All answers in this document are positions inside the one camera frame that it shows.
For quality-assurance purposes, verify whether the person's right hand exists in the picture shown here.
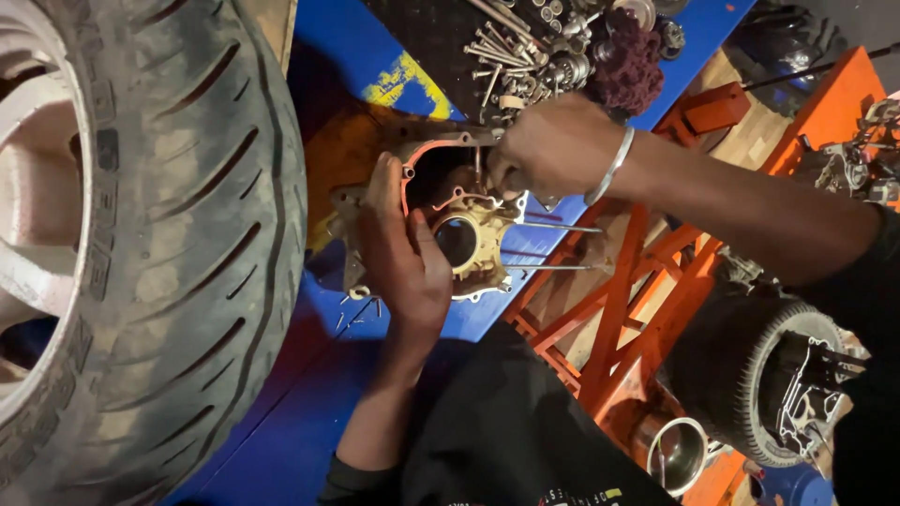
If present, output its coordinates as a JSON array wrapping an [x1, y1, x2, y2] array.
[[487, 93, 635, 206]]

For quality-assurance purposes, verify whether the person's left hand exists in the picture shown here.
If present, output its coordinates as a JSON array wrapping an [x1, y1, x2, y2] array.
[[358, 151, 454, 342]]

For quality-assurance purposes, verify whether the metal engine crankcase cover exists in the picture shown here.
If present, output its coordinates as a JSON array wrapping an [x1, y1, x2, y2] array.
[[328, 121, 530, 303]]

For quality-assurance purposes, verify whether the silver wrist bangle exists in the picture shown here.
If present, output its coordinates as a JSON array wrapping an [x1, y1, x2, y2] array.
[[584, 125, 636, 208]]

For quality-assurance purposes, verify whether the pile of bolts and parts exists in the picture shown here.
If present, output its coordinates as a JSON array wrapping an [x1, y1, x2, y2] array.
[[460, 0, 686, 113]]

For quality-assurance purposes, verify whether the blue workbench sheet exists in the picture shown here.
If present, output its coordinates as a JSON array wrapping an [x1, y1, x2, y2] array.
[[160, 0, 759, 506]]

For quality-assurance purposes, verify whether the maroon knitted rag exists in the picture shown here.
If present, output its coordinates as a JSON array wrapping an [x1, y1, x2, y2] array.
[[589, 8, 666, 117]]

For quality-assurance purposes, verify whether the small screws cluster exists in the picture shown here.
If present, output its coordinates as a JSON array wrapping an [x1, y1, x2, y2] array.
[[332, 294, 384, 335]]

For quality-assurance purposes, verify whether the shiny steel bowl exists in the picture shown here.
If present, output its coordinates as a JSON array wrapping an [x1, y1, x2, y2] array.
[[629, 415, 711, 499]]

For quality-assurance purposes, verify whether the black thin rod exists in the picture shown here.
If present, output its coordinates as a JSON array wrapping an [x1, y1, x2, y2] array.
[[742, 42, 900, 92]]

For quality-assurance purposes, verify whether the large black scooter tyre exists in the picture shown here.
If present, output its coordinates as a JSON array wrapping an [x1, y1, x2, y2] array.
[[0, 0, 309, 506]]

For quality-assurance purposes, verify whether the engine parts heap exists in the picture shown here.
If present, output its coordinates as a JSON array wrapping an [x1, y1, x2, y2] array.
[[795, 98, 900, 208]]

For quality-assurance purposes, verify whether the white wheel rim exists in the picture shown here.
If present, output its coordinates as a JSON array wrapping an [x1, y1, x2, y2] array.
[[0, 67, 87, 405]]

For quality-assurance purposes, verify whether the orange metal stand frame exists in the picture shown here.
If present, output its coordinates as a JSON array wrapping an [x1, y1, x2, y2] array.
[[502, 46, 888, 506]]

